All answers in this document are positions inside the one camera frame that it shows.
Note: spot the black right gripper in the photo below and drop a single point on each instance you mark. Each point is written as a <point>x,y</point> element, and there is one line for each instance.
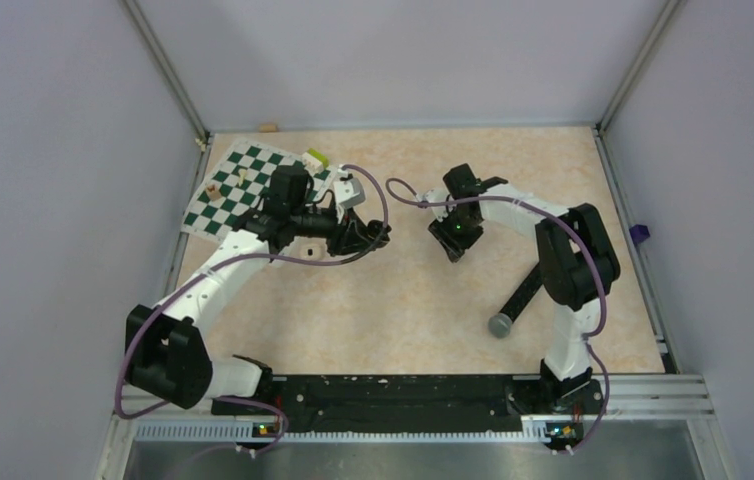
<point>455,245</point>

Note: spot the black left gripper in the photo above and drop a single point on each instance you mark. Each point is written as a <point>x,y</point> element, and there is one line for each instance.
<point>351,235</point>

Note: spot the black charging case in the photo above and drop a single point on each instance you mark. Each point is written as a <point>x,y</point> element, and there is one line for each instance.
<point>377,234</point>

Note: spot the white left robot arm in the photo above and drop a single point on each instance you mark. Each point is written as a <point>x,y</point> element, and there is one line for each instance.
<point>165,345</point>

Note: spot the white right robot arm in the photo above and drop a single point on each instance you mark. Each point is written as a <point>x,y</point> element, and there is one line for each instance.
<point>577,264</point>

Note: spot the green white toy block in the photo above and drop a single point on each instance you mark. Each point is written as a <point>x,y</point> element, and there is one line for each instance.
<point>314,161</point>

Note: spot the black microphone grey head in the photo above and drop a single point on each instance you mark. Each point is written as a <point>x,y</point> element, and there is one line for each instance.
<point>500,324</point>

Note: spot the green white chessboard mat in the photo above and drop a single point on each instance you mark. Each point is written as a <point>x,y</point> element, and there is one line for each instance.
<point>212,221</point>

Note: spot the wooden cork piece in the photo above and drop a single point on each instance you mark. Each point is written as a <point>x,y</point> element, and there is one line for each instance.
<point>268,128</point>

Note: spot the small wooden cube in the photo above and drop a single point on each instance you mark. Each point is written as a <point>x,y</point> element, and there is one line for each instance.
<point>213,193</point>

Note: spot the small purple object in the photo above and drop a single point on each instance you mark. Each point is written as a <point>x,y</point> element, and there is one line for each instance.
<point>639,233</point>

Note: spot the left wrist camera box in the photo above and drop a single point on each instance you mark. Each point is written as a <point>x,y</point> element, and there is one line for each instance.
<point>348,192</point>

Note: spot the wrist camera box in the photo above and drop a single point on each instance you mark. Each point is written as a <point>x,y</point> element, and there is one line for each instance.
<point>348,192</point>
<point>436,198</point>

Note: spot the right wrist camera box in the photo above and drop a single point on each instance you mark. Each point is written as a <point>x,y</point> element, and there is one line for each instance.
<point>436,198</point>

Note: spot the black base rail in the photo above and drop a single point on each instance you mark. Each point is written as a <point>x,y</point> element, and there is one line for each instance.
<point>415,403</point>

